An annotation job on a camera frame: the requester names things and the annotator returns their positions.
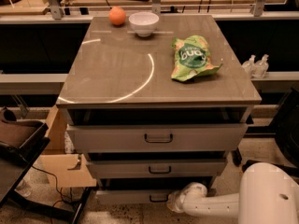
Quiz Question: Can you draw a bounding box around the white foam-padded gripper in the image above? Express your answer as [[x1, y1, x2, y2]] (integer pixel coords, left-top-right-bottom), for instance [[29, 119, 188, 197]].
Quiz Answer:
[[166, 182, 207, 213]]

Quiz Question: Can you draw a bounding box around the grey bottom drawer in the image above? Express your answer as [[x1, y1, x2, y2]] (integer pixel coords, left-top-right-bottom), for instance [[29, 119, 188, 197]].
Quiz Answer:
[[94, 176, 217, 205]]

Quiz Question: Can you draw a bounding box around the grey drawer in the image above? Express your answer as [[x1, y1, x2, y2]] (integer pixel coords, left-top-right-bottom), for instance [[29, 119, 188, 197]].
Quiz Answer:
[[94, 176, 217, 205], [65, 107, 254, 153], [87, 151, 226, 179]]

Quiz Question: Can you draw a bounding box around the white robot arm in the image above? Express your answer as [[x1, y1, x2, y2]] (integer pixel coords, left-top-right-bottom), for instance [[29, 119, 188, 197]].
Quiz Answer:
[[167, 162, 299, 224]]

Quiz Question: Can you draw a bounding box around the grey top drawer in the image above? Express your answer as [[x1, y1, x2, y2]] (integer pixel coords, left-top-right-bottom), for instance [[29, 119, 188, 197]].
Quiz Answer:
[[65, 107, 254, 153]]

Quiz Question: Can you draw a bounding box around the grey middle drawer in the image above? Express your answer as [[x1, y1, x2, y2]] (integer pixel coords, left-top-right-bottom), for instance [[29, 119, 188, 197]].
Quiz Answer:
[[87, 151, 226, 179]]

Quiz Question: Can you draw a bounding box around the grey drawer cabinet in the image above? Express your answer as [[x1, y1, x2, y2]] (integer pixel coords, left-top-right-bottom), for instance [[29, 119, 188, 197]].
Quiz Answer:
[[55, 14, 263, 191]]

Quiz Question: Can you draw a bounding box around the cardboard box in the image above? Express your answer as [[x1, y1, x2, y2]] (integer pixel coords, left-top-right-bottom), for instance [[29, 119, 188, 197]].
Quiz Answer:
[[40, 105, 96, 188]]

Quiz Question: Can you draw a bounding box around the black office chair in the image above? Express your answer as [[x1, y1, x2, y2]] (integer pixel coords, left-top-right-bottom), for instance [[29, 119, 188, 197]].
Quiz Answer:
[[245, 82, 299, 177]]

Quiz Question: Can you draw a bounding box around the green chip bag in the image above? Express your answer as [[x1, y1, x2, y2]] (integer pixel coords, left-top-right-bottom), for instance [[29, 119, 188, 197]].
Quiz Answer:
[[171, 35, 221, 82]]

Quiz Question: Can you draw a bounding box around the clear pump bottle left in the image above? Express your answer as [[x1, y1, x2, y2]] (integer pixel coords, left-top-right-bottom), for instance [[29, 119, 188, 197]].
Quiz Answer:
[[242, 55, 255, 77]]

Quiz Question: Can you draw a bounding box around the clear pump bottle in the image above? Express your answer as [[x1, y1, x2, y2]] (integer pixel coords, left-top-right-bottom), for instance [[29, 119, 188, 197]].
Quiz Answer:
[[252, 54, 269, 78], [242, 55, 255, 77]]

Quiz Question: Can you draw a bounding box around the clear pump bottle right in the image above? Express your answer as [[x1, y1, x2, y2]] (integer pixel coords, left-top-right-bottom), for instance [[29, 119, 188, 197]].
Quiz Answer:
[[252, 54, 269, 78]]

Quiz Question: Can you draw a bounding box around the black tray cart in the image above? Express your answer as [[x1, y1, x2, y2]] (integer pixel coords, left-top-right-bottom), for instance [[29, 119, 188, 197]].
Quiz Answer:
[[0, 107, 92, 224]]

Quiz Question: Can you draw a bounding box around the white bowl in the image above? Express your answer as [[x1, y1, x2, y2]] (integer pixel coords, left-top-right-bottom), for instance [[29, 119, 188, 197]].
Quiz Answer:
[[129, 12, 160, 37]]

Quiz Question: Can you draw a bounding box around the orange fruit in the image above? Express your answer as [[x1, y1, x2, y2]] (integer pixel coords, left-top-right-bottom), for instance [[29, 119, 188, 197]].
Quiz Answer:
[[108, 7, 126, 26]]

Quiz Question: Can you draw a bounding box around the black floor cable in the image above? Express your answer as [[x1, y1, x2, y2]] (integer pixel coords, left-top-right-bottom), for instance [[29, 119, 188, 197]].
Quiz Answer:
[[31, 163, 82, 224]]

